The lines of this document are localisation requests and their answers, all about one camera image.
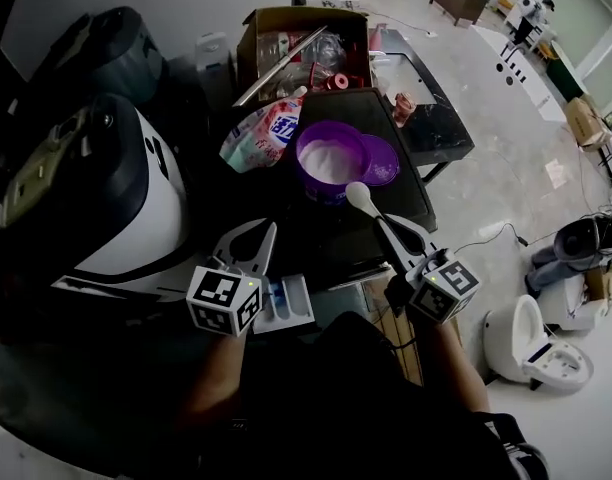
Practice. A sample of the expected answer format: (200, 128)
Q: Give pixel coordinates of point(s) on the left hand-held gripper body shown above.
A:
(216, 293)

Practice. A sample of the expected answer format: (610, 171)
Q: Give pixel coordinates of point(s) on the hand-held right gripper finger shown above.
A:
(392, 248)
(411, 235)

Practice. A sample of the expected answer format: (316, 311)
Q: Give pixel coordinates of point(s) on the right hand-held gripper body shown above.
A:
(451, 283)

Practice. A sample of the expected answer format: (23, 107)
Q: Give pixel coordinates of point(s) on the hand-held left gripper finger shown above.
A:
(271, 248)
(228, 235)

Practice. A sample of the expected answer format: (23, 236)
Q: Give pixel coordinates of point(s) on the white detergent drawer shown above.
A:
(296, 298)

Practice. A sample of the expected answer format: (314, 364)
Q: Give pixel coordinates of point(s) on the white plastic spoon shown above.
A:
(358, 194)

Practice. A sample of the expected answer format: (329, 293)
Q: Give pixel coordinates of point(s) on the white powder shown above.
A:
(331, 160)

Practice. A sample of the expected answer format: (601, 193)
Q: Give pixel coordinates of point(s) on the person's left forearm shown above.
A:
(211, 383)

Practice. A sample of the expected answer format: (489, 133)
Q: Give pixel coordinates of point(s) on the person's right forearm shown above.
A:
(456, 368)

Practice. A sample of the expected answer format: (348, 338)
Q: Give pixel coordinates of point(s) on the pink detergent refill pouch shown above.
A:
(266, 133)

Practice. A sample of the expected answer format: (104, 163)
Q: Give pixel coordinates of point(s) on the black washing machine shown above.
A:
(336, 238)

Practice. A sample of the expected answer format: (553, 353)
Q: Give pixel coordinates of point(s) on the purple plastic tub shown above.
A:
(321, 193)

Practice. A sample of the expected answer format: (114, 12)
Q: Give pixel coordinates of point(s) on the purple plastic lid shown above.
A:
(383, 165)

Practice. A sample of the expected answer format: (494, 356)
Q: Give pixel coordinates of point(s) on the white toilet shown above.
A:
(511, 348)

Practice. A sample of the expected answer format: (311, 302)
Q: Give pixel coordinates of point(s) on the wooden slat platform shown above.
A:
(411, 363)

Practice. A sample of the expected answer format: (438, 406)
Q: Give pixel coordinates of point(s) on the black marble sink cabinet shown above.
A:
(436, 133)

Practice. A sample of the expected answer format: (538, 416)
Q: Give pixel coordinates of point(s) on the white ceramic fixture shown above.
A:
(566, 303)

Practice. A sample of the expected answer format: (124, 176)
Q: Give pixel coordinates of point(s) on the red plastic reel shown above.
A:
(338, 81)

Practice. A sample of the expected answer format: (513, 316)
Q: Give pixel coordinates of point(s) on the small white appliance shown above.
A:
(213, 63)

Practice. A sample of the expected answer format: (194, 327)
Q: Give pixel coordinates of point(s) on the silver metal tube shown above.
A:
(281, 65)

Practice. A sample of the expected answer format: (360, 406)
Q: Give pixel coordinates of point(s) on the white bathtub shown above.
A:
(531, 88)

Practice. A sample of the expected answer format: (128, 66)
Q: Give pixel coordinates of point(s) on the clear crumpled plastic bag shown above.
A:
(326, 55)

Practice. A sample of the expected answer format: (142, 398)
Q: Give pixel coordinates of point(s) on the pink plastic jug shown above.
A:
(378, 38)

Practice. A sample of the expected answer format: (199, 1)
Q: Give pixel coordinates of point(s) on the closed cardboard box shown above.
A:
(586, 123)

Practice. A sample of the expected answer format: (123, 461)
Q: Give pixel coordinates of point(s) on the dark grey appliance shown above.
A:
(116, 53)

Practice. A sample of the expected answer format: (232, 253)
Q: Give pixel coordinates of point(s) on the green bathtub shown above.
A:
(566, 73)

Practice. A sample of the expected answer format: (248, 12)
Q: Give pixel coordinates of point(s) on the open brown cardboard box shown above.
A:
(296, 18)

